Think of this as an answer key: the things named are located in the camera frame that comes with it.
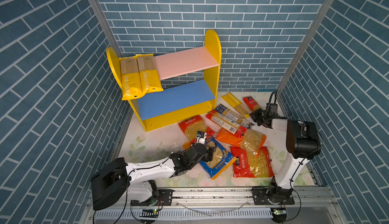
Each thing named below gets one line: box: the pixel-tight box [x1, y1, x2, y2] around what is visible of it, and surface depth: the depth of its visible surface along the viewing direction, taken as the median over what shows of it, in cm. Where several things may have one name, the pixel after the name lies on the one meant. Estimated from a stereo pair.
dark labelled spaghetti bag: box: [214, 103, 255, 129], surface depth 104 cm
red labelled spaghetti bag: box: [205, 109, 249, 138], surface depth 98 cm
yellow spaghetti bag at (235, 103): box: [220, 91, 253, 119], surface depth 113 cm
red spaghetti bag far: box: [242, 95, 261, 112], surface depth 114 cm
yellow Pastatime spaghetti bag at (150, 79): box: [135, 53, 164, 94], surface depth 72 cm
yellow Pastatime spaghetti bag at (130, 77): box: [119, 56, 144, 101], surface depth 69 cm
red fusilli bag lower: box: [230, 145, 275, 178], surface depth 83 cm
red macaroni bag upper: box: [177, 115, 216, 149], surface depth 95 cm
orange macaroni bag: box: [216, 128, 267, 158], surface depth 91 cm
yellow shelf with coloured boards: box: [106, 29, 222, 132], surface depth 86 cm
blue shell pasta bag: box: [199, 137, 238, 180], surface depth 84 cm
